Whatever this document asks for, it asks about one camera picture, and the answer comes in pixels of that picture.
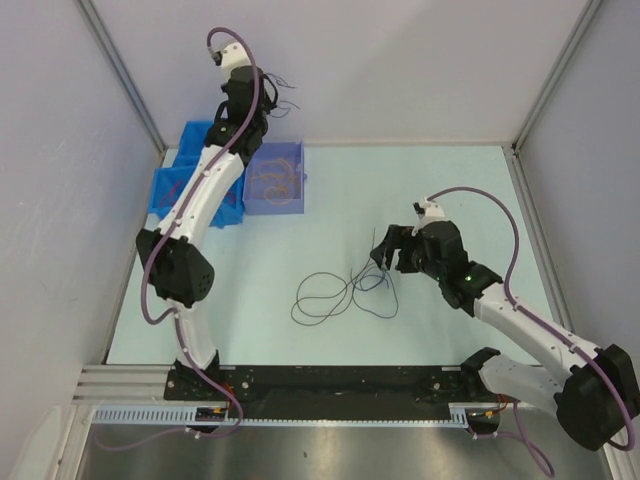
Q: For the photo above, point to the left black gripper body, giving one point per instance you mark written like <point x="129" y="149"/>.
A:
<point x="265" y="109"/>

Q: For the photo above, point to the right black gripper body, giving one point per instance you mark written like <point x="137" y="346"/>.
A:
<point x="412" y="257"/>

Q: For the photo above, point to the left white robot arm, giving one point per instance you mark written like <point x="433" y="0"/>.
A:
<point x="177" y="277"/>

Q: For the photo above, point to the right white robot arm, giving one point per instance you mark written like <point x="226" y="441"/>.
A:
<point x="592" y="391"/>

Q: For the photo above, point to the lavender plastic tray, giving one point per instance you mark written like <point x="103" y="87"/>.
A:
<point x="275" y="180"/>

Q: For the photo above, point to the rear blue plastic bin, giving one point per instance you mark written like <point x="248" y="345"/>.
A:
<point x="192" y="141"/>

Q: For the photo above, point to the blue plastic bin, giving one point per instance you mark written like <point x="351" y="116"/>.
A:
<point x="168" y="184"/>
<point x="192" y="141"/>

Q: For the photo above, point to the front blue plastic bin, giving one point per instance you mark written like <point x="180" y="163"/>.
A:
<point x="168" y="184"/>

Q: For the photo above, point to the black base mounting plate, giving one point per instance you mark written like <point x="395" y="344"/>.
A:
<point x="352" y="393"/>

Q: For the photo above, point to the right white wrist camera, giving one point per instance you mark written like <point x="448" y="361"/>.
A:
<point x="427" y="212"/>

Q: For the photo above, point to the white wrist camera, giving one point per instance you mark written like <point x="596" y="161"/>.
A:
<point x="427" y="212"/>
<point x="229" y="57"/>

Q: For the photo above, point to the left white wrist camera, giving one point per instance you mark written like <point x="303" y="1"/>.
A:
<point x="229" y="57"/>

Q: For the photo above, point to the grey slotted cable duct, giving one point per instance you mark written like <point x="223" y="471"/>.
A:
<point x="191" y="416"/>

